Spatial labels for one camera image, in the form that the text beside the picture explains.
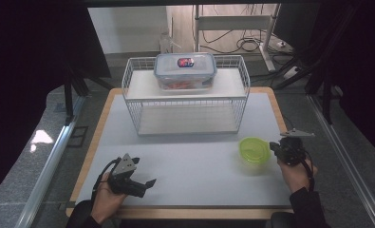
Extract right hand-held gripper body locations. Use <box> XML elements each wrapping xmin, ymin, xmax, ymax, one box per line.
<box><xmin>275</xmin><ymin>127</ymin><xmax>316</xmax><ymax>167</ymax></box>

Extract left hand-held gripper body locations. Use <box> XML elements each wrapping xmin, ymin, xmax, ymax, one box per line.
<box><xmin>107</xmin><ymin>153</ymin><xmax>148</xmax><ymax>200</ymax></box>

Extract green round plastic bowl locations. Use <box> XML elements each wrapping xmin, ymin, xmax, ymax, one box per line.
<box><xmin>237</xmin><ymin>136</ymin><xmax>272</xmax><ymax>166</ymax></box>

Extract white wire shelf rack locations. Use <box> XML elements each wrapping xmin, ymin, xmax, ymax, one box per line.
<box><xmin>121</xmin><ymin>54</ymin><xmax>252</xmax><ymax>137</ymax></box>

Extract clear lidded food container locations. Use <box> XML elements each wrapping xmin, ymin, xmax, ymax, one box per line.
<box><xmin>153</xmin><ymin>51</ymin><xmax>218</xmax><ymax>92</ymax></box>

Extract person's right hand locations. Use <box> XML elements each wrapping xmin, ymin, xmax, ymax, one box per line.
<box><xmin>276</xmin><ymin>157</ymin><xmax>320</xmax><ymax>195</ymax></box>

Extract person's left hand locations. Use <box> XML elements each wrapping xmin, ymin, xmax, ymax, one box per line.
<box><xmin>90</xmin><ymin>172</ymin><xmax>128</xmax><ymax>225</ymax></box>

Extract grey table mat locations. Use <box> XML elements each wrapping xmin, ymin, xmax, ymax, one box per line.
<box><xmin>75</xmin><ymin>92</ymin><xmax>294</xmax><ymax>209</ymax></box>

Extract black metal stand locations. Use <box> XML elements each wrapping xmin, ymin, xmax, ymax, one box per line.
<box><xmin>304</xmin><ymin>61</ymin><xmax>335</xmax><ymax>125</ymax></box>
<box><xmin>63</xmin><ymin>63</ymin><xmax>114</xmax><ymax>125</ymax></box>

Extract white power strip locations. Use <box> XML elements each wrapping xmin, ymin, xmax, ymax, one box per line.
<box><xmin>282</xmin><ymin>65</ymin><xmax>302</xmax><ymax>81</ymax></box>

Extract black curtain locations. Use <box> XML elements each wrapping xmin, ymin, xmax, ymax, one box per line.
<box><xmin>272</xmin><ymin>0</ymin><xmax>375</xmax><ymax>155</ymax></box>
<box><xmin>0</xmin><ymin>0</ymin><xmax>112</xmax><ymax>204</ymax></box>

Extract clear plastic bottle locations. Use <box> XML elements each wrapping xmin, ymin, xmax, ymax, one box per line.
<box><xmin>159</xmin><ymin>31</ymin><xmax>182</xmax><ymax>58</ymax></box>

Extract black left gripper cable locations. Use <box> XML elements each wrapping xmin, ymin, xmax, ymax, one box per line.
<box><xmin>90</xmin><ymin>157</ymin><xmax>122</xmax><ymax>204</ymax></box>

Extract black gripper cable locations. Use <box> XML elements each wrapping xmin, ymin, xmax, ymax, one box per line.
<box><xmin>301</xmin><ymin>149</ymin><xmax>316</xmax><ymax>193</ymax></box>
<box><xmin>90</xmin><ymin>157</ymin><xmax>122</xmax><ymax>204</ymax></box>

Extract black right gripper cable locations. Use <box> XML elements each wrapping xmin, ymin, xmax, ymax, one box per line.
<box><xmin>301</xmin><ymin>149</ymin><xmax>316</xmax><ymax>193</ymax></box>

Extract aluminium rail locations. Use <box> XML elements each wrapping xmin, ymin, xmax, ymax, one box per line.
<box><xmin>14</xmin><ymin>94</ymin><xmax>86</xmax><ymax>228</ymax></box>
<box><xmin>306</xmin><ymin>94</ymin><xmax>375</xmax><ymax>228</ymax></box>

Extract black floor cables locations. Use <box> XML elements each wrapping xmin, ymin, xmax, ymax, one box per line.
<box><xmin>199</xmin><ymin>28</ymin><xmax>273</xmax><ymax>55</ymax></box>

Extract white metal desk frame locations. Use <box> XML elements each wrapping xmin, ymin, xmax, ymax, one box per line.
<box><xmin>193</xmin><ymin>3</ymin><xmax>282</xmax><ymax>72</ymax></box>

